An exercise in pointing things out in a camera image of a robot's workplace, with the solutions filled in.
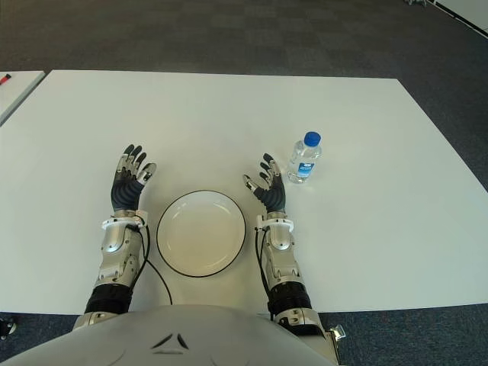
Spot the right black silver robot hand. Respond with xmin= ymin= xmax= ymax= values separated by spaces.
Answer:
xmin=242 ymin=152 xmax=287 ymax=214

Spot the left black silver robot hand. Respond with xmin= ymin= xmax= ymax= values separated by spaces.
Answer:
xmin=110 ymin=143 xmax=158 ymax=213

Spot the clear water bottle blue cap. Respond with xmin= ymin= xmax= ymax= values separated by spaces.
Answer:
xmin=286 ymin=130 xmax=323 ymax=185

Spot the white plate black rim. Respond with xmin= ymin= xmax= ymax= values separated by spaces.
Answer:
xmin=156 ymin=189 xmax=247 ymax=278

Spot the grey robot torso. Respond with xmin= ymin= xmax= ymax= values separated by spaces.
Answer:
xmin=0 ymin=303 xmax=340 ymax=366

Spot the black caster wheel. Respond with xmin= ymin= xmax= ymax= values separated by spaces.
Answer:
xmin=0 ymin=319 xmax=18 ymax=340

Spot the white panel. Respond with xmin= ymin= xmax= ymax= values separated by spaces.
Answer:
xmin=436 ymin=0 xmax=488 ymax=39

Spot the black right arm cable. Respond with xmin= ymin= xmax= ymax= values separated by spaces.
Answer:
xmin=253 ymin=226 xmax=275 ymax=321

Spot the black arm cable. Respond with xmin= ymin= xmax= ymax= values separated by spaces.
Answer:
xmin=127 ymin=224 xmax=175 ymax=306
xmin=253 ymin=226 xmax=275 ymax=321

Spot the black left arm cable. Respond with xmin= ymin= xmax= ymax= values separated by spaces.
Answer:
xmin=127 ymin=224 xmax=175 ymax=306

